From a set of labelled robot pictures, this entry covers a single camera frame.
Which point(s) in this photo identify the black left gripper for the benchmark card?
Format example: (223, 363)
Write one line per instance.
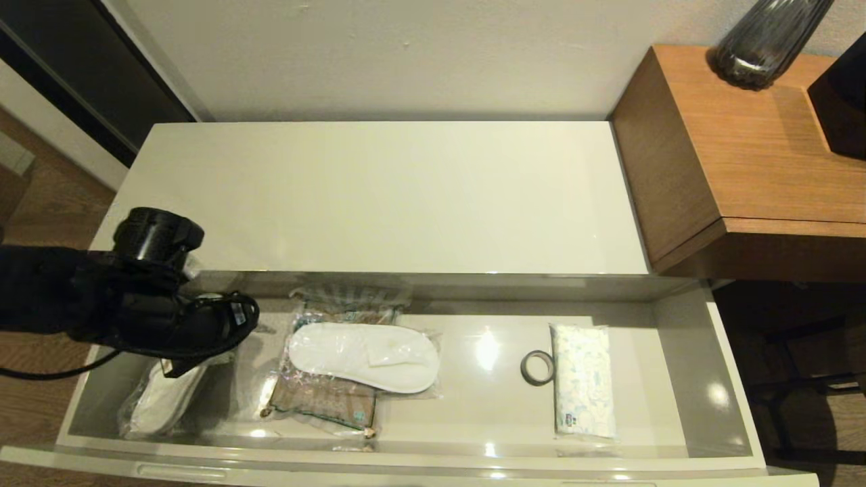
(189, 328)

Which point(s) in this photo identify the white slippers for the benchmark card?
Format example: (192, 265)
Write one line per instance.
(159, 406)
(365, 355)

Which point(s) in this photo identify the black tape roll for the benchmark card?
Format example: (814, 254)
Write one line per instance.
(523, 368)

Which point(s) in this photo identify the white tissue pack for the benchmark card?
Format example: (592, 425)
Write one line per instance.
(585, 385)

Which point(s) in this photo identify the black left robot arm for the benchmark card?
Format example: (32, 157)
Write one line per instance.
(40, 291)

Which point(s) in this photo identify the white glossy drawer cabinet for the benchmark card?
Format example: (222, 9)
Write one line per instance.
(406, 196)

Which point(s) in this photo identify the drink sachet bag green label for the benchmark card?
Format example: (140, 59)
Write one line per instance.
(325, 406)

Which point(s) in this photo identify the dark door panel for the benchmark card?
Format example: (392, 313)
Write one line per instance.
(81, 61)

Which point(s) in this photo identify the brown wooden side cabinet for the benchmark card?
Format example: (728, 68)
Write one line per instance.
(744, 149)

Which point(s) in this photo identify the grey ribbed glass vase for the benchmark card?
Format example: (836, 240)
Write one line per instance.
(764, 40)

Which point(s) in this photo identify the black box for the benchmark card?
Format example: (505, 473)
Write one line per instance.
(846, 101)

